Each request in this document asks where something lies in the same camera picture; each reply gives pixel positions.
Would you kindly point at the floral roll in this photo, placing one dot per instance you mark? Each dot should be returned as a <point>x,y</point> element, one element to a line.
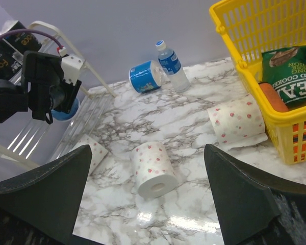
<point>98,151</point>
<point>154,174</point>
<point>238,123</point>

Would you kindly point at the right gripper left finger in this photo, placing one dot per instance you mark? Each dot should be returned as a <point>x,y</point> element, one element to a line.
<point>40,206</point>

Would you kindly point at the clear water bottle blue label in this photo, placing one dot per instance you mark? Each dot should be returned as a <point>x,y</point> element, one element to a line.
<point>172,67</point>

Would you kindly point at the black roll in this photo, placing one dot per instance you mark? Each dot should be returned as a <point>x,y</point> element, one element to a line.
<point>21,41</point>
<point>8,65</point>

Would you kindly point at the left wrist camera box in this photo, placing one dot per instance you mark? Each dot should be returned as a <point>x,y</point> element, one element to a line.
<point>71,66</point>

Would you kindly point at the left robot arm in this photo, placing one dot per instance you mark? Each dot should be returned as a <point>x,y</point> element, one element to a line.
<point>13,99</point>

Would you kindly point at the white metal shelf rack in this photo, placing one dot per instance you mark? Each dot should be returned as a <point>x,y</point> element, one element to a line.
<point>91,101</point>

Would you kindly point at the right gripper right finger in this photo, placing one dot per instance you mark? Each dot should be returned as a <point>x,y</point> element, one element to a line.
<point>252,205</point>

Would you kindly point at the orange snack packet in basket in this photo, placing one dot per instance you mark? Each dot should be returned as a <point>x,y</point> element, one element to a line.
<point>272,96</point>

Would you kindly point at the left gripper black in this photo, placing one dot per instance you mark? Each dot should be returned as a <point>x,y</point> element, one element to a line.
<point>43,76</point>

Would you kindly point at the green snack bag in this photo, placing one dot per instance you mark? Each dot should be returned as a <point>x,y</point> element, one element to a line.
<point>285,70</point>

